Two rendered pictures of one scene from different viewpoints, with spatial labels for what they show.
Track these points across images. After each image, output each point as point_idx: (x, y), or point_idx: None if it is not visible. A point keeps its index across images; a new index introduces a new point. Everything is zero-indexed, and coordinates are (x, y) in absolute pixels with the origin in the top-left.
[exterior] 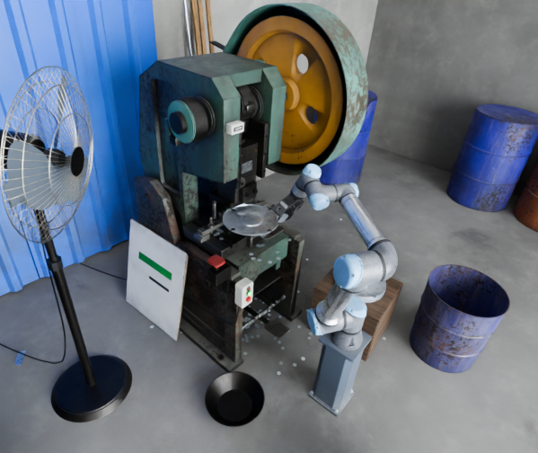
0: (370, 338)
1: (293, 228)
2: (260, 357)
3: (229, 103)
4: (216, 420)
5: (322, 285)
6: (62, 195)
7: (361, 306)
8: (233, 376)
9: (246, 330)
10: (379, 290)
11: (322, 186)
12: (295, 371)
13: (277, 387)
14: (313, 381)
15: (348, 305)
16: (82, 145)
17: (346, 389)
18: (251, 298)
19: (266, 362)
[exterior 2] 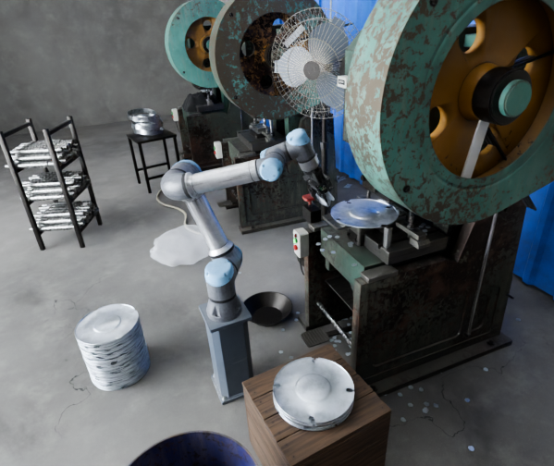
0: (209, 327)
1: (380, 275)
2: (306, 345)
3: (349, 55)
4: (255, 295)
5: (329, 352)
6: (296, 83)
7: (210, 269)
8: (289, 312)
9: (346, 344)
10: (281, 399)
11: (277, 148)
12: (276, 364)
13: (266, 346)
14: (256, 374)
15: (218, 260)
16: (320, 63)
17: (212, 360)
18: (299, 254)
19: (298, 347)
